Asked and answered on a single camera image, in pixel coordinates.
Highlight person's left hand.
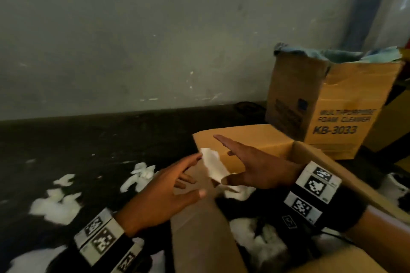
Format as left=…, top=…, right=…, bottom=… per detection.
left=115, top=152, right=207, bottom=238

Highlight person's right hand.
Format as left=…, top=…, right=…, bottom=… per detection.
left=213, top=135, right=305, bottom=191

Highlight white paper scrap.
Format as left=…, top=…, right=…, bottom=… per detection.
left=200, top=147, right=232, bottom=184

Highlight person's right forearm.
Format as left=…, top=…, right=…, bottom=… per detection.
left=344, top=205, right=410, bottom=273

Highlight open plain cardboard box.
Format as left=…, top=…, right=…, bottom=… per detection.
left=170, top=124, right=410, bottom=273

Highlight black cloth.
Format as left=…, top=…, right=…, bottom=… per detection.
left=216, top=191, right=322, bottom=273

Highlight heap of white scraps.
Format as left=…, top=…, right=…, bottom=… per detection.
left=223, top=184, right=289, bottom=268

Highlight right wrist marker band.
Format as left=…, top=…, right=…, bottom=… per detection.
left=281, top=161, right=368, bottom=235

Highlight wrist marker band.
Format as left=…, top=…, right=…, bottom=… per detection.
left=73, top=207, right=145, bottom=273
left=281, top=161, right=368, bottom=235

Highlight left wrist marker band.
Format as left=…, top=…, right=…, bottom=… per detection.
left=73, top=207, right=145, bottom=273

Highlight printed brown cardboard box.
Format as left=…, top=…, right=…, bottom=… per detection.
left=265, top=50, right=405, bottom=161

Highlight scattered white paper scraps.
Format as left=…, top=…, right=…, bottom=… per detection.
left=6, top=162, right=165, bottom=273

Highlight white crumpled bag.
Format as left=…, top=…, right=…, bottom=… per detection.
left=377, top=172, right=410, bottom=210

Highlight blue cloth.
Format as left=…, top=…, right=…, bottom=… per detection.
left=273, top=42, right=403, bottom=64

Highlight plain brown carton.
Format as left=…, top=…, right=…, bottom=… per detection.
left=363, top=88, right=410, bottom=155

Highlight thin black cable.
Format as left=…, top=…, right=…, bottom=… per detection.
left=320, top=228, right=355, bottom=246

